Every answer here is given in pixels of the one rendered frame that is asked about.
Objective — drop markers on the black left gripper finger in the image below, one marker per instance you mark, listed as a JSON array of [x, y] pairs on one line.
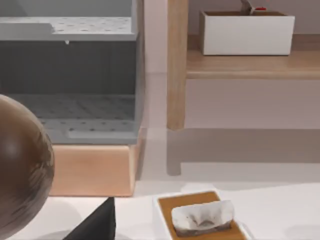
[[103, 222]]

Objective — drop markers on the pale wooden drawer front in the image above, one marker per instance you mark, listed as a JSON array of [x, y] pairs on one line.
[[92, 170]]

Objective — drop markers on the white tissue box wooden lid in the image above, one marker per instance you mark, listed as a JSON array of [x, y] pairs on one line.
[[162, 212]]

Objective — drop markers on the brown round ball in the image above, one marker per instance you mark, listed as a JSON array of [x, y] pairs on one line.
[[22, 170]]

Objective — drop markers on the white tissue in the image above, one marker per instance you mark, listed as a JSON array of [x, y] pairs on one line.
[[202, 216]]

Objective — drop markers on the grey pierced drawer inside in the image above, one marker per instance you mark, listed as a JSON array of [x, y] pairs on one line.
[[82, 110]]

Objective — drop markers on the grey cabinet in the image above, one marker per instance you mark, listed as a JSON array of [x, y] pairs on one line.
[[75, 32]]

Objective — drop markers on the wooden open shelf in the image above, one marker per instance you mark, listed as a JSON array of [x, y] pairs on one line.
[[247, 65]]

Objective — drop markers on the white box wooden top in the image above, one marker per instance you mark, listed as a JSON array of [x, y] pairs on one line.
[[247, 35]]

